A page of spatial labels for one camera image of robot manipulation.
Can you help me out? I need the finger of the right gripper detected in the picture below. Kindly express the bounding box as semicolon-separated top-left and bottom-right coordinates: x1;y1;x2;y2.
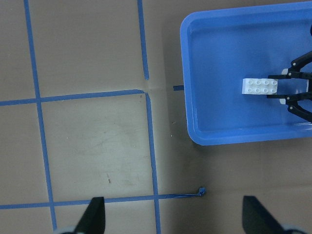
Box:
268;51;312;79
266;91;312;122

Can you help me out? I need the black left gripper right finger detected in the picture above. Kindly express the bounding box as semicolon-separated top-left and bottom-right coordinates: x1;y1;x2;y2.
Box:
242;195;284;234

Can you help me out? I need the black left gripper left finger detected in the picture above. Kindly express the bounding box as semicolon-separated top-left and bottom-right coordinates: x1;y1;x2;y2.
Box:
73;197;105;234

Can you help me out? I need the long white assembled block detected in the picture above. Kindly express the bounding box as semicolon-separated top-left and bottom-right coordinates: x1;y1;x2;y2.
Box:
242;78;278;95

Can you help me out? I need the blue plastic tray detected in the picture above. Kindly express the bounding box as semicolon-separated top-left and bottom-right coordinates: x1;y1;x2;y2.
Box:
180;1;312;146

